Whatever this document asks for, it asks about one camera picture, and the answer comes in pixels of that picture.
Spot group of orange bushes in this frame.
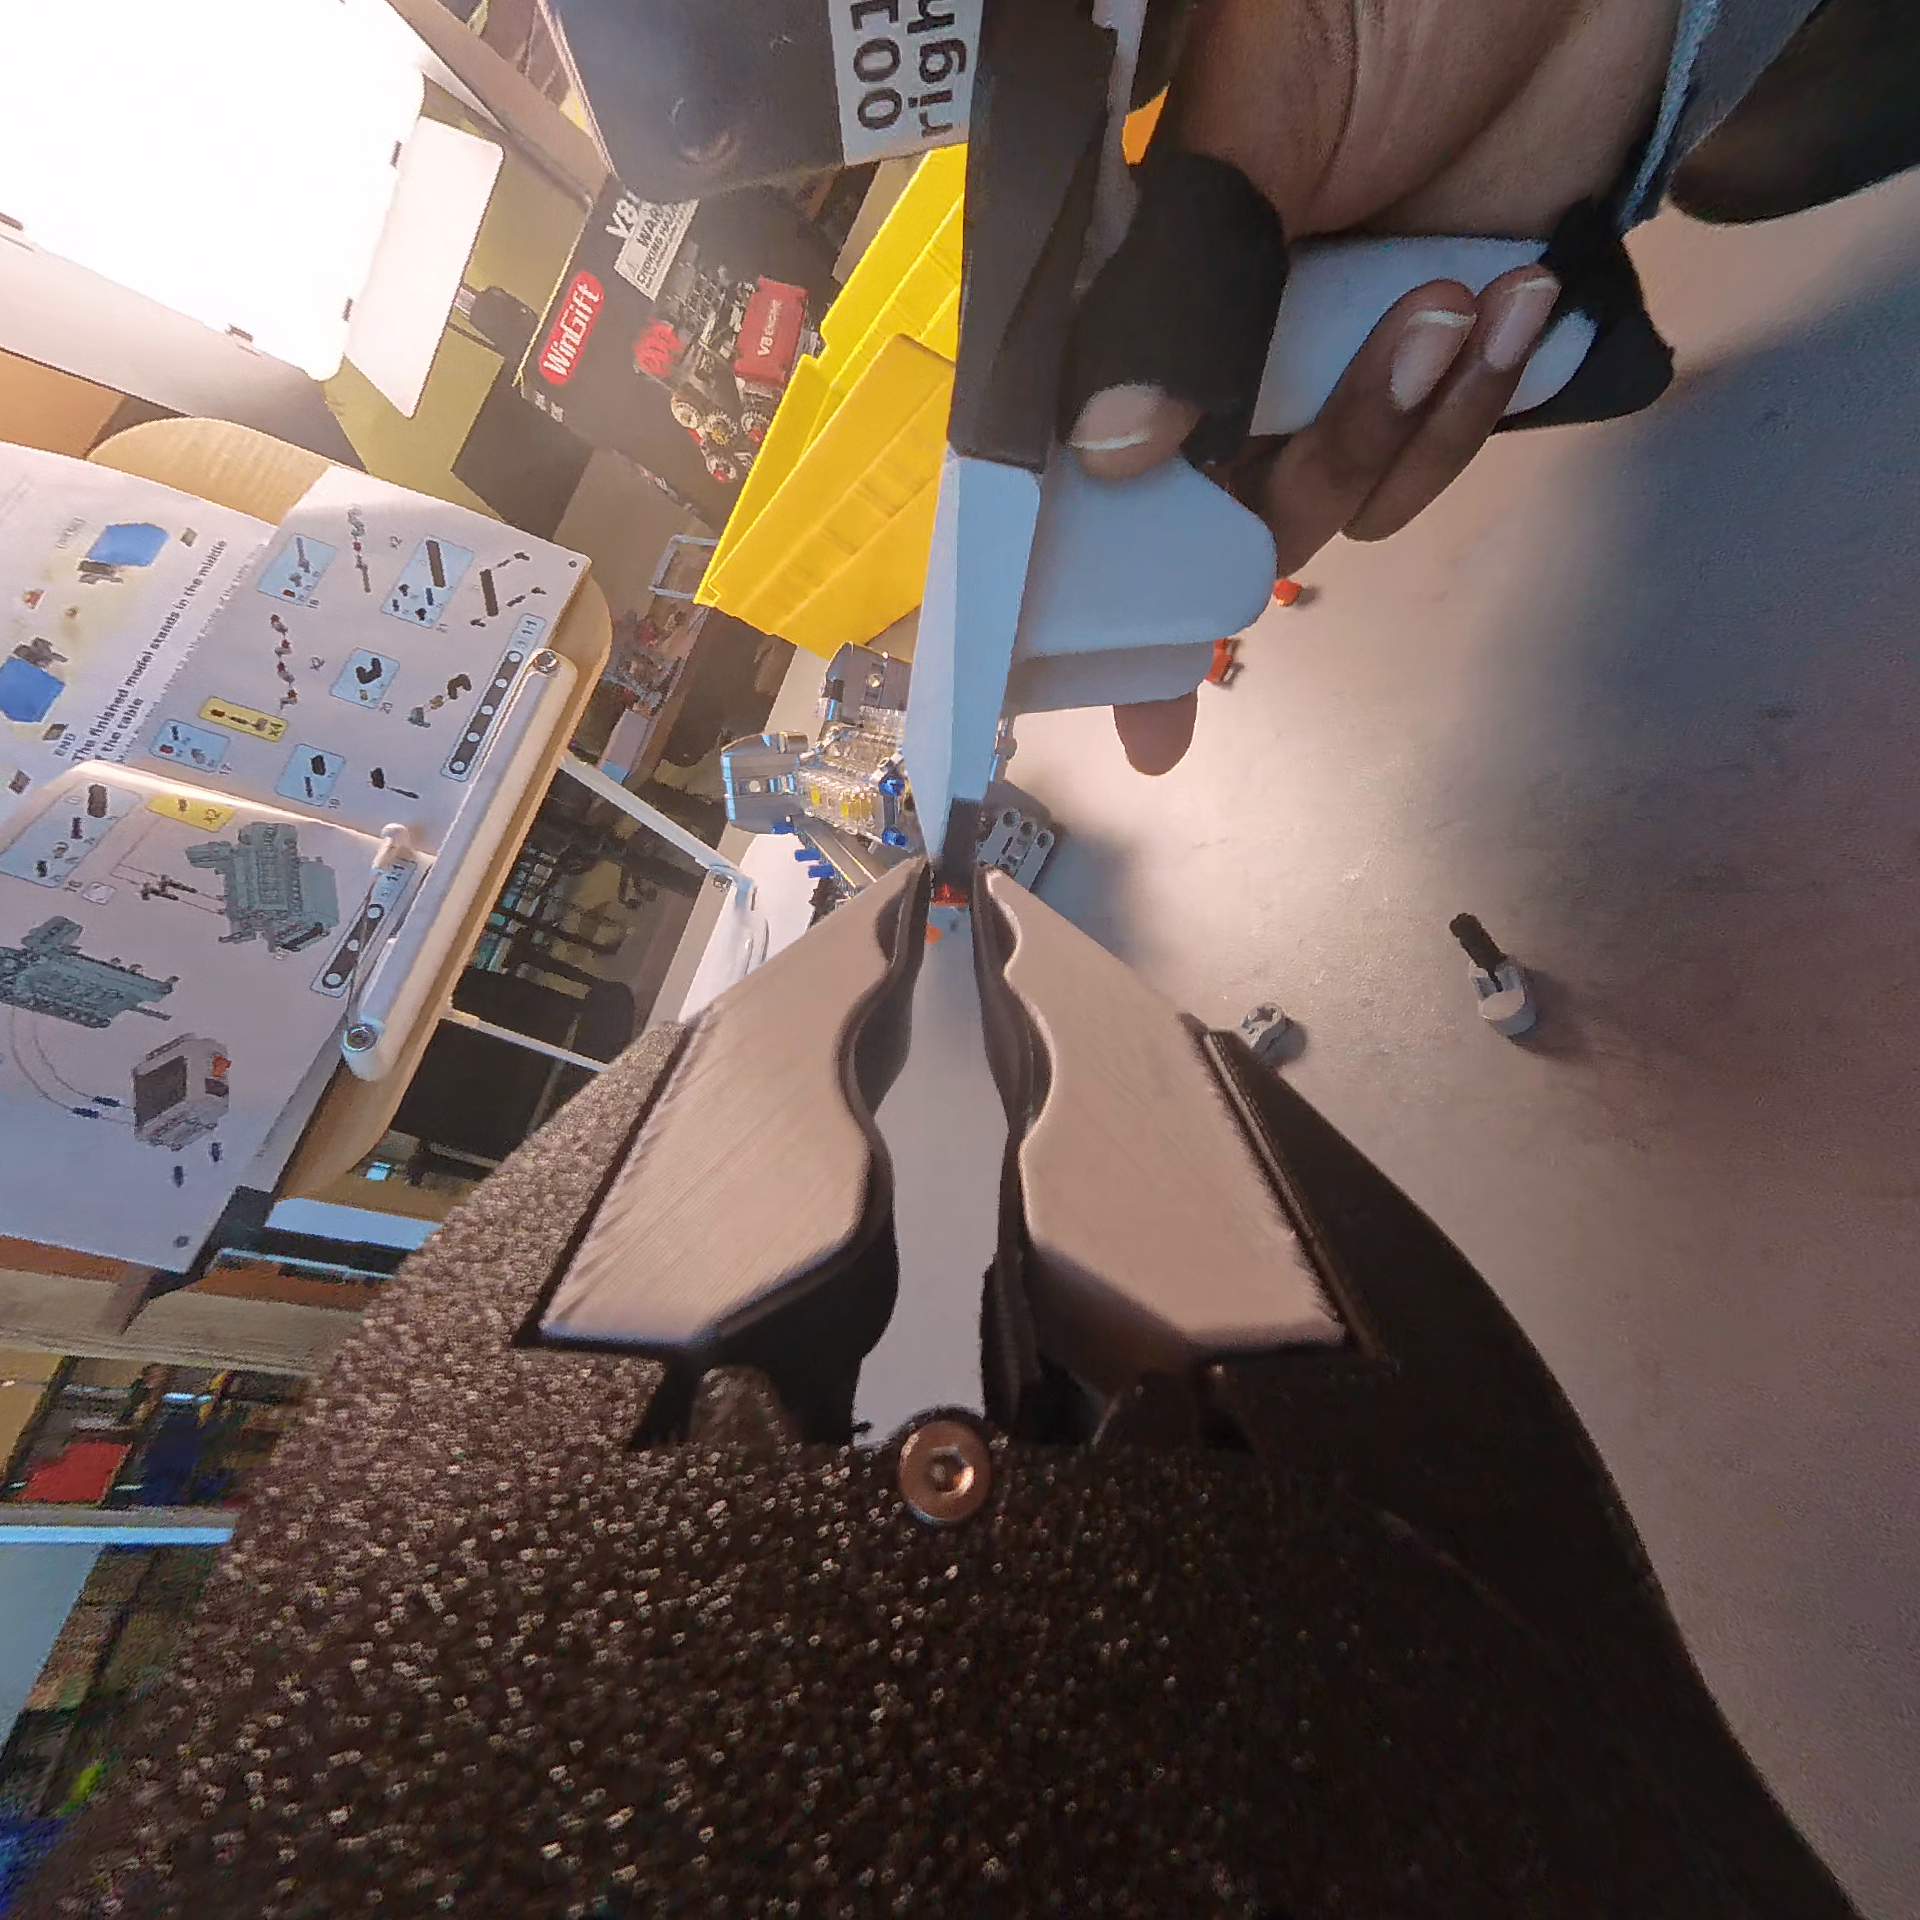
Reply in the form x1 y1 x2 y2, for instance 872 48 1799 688
1206 573 1311 688

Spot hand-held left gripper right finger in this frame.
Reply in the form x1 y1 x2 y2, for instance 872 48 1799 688
971 866 1352 1433

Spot black printed box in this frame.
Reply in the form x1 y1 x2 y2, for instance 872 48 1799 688
518 181 834 529

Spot white rounded board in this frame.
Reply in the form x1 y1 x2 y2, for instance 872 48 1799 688
662 833 782 1029

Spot wooden book stand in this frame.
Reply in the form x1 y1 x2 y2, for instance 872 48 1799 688
0 417 760 1292

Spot person's black trousers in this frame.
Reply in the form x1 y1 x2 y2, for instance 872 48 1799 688
1668 0 1920 227

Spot grey toy brick assembly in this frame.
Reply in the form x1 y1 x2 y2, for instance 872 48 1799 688
720 643 1058 921

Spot grey connector pin assembly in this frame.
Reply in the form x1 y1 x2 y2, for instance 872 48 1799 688
1450 913 1545 1040

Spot person's right hand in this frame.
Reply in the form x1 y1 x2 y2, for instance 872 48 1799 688
1067 0 1689 779

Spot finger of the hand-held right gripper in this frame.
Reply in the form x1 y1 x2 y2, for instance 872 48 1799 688
908 449 1042 874

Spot yellow bin holding brass parts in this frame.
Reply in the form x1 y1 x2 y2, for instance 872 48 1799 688
698 334 962 654

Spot instruction booklet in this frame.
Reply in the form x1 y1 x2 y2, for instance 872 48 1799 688
0 441 591 1277

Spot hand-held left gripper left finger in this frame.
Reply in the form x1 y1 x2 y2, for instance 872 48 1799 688
538 862 936 1445

